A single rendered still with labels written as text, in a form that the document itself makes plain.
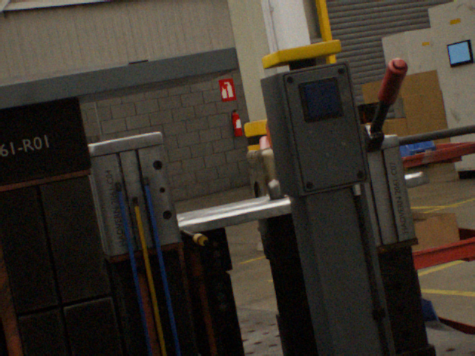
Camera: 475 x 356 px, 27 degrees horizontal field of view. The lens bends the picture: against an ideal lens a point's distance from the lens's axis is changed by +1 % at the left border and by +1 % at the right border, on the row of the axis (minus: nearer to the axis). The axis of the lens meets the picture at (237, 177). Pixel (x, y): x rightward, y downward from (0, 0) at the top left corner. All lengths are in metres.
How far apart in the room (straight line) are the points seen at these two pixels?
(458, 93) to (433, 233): 8.25
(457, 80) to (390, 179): 10.44
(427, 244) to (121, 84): 2.56
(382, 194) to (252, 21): 7.25
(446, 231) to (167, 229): 2.40
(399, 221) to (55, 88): 0.44
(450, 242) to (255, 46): 5.11
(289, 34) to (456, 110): 6.63
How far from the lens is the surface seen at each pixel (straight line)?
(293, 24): 5.12
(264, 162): 1.39
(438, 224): 3.33
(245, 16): 8.32
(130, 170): 1.00
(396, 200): 1.08
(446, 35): 11.56
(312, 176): 0.88
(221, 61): 0.83
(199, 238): 0.93
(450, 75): 11.58
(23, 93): 0.81
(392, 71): 0.96
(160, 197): 1.01
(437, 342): 1.64
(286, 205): 1.16
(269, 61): 0.91
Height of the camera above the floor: 1.10
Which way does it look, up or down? 3 degrees down
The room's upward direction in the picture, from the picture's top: 11 degrees counter-clockwise
